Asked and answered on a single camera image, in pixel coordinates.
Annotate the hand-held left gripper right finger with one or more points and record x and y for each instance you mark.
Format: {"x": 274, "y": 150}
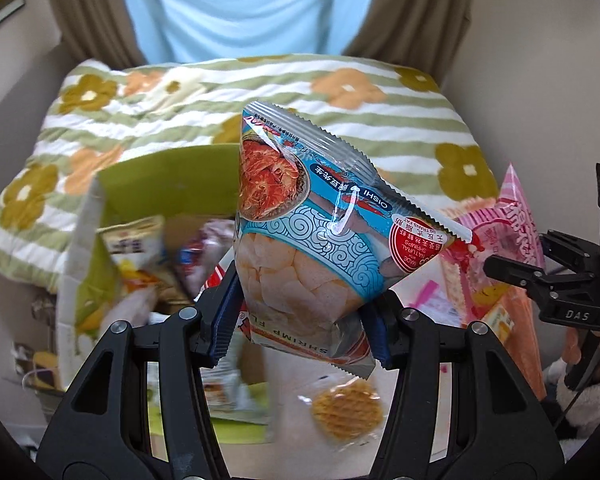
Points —
{"x": 380, "y": 340}

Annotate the light blue cloth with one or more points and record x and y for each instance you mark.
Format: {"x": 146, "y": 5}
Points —
{"x": 250, "y": 10}

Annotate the person's right hand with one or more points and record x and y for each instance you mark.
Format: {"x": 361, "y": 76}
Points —
{"x": 572, "y": 347}

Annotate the blue shrimp chips packet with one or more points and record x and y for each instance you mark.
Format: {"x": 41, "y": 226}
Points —
{"x": 300, "y": 260}

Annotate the green cardboard box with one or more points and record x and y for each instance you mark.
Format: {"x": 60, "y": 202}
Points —
{"x": 180, "y": 180}

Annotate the green striped floral blanket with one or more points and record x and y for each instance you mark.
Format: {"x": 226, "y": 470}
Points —
{"x": 330, "y": 125}

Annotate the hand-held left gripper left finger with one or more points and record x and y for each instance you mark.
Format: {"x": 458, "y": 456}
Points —
{"x": 225, "y": 320}

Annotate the white table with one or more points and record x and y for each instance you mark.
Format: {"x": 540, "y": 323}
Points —
{"x": 285, "y": 455}

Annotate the large pink snack packet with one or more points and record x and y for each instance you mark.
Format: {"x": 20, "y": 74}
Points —
{"x": 510, "y": 210}

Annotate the cream and yellow snack packet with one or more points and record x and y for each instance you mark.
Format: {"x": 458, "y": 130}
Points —
{"x": 135, "y": 245}

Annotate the clear waffle packet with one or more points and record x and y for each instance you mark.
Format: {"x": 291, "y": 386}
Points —
{"x": 347, "y": 410}

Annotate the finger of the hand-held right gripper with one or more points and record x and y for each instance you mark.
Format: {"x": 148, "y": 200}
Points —
{"x": 570, "y": 252}
{"x": 510, "y": 267}

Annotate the person's right forearm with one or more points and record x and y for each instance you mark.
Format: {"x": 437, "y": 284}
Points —
{"x": 580, "y": 410}

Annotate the red blue white packet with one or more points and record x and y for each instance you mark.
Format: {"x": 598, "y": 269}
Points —
{"x": 205, "y": 255}

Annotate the brown curtain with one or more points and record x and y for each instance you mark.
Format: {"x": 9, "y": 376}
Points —
{"x": 420, "y": 15}
{"x": 90, "y": 10}

